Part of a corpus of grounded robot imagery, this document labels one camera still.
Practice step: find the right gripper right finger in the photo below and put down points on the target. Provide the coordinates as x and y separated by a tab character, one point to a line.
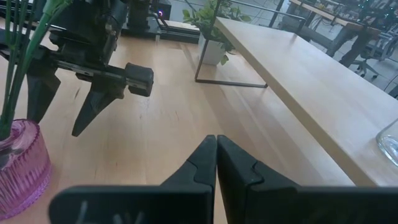
295	205

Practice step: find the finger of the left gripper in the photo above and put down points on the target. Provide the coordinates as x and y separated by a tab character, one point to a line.
96	99
43	90

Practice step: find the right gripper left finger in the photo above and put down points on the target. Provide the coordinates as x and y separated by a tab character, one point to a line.
140	205

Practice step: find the yellow tulip short stem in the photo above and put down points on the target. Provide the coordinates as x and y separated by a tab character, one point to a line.
37	37

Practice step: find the purple ribbed glass vase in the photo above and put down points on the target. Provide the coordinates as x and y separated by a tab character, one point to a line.
21	174

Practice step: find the clear glass vase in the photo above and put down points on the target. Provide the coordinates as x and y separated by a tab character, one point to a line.
388	143

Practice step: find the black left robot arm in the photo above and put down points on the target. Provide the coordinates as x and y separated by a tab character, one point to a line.
146	15

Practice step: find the wooden shelf black legs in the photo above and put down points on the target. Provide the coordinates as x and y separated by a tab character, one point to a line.
311	77

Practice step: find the green plant white pot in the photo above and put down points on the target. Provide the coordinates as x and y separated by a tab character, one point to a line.
214	53

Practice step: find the grey office chair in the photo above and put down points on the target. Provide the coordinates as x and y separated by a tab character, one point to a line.
373	53

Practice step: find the wooden background table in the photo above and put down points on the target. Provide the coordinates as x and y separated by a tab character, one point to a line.
342	21

